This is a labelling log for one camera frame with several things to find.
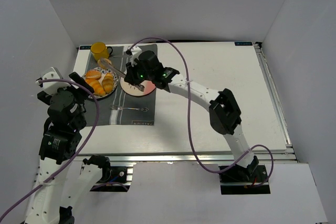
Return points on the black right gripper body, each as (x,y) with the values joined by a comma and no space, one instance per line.
(132,74)

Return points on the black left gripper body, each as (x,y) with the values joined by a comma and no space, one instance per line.
(69,87)

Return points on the round bread bun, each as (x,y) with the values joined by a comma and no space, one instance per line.
(104,63)

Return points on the metal tongs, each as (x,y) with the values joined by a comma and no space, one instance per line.
(123,75)

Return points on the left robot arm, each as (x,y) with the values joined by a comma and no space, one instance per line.
(59,147)

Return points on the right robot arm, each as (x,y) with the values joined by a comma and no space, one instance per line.
(224,112)

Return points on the sesame bread bun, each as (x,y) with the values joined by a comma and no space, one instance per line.
(93,74)

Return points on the cream and pink plate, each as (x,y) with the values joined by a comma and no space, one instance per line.
(149,87)

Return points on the blue floral plate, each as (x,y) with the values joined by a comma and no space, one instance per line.
(103,73)

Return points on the striped croissant right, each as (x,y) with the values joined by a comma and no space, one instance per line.
(108,83)

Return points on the silver fork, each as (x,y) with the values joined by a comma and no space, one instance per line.
(120,108)

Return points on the yellow enamel mug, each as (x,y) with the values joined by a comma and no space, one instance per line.
(100,50)

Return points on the grey striped placemat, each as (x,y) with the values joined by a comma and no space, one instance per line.
(108,116)

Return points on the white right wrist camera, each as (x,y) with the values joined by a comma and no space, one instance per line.
(134,52)

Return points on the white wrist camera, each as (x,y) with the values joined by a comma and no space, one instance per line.
(49,83)
(134,52)

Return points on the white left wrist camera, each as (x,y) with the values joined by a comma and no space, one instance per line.
(49,83)

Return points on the aluminium table frame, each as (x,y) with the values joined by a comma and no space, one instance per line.
(178,130)

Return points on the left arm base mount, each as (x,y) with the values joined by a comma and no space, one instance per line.
(114,178)

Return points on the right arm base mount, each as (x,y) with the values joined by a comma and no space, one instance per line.
(233,184)

